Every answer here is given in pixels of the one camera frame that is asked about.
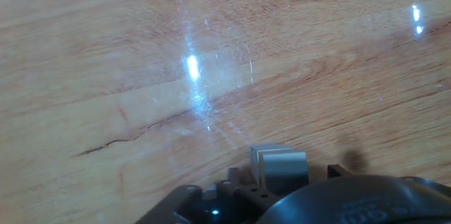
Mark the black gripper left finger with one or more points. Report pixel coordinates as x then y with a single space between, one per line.
211 204

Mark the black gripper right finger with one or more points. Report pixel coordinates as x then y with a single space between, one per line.
336 170

